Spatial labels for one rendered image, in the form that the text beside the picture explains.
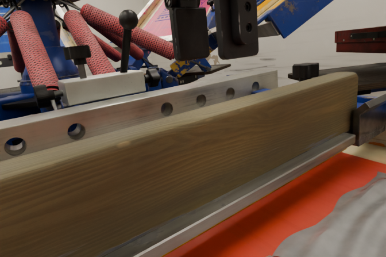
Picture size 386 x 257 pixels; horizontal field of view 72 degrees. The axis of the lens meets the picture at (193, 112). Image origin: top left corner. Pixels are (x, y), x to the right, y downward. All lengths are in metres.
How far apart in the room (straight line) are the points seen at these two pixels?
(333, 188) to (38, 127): 0.34
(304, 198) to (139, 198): 0.17
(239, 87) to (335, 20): 1.93
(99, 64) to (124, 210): 0.51
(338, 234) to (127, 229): 0.16
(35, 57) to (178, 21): 0.49
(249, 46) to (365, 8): 2.15
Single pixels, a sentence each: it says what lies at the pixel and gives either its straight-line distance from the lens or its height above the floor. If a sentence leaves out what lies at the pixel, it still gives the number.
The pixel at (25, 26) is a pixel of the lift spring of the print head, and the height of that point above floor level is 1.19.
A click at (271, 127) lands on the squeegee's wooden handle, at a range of 0.24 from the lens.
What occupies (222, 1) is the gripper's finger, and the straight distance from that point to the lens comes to 0.17.
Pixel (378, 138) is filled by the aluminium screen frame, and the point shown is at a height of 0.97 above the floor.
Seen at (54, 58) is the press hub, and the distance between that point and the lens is 0.94.
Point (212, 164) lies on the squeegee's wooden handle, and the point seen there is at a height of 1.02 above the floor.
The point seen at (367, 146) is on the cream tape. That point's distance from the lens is 0.43.
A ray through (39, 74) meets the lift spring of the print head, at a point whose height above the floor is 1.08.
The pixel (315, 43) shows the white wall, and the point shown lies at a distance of 2.48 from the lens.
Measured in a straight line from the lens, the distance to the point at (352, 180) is 0.33.
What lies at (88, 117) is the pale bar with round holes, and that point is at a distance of 0.38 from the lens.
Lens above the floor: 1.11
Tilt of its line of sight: 14 degrees down
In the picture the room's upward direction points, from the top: 6 degrees counter-clockwise
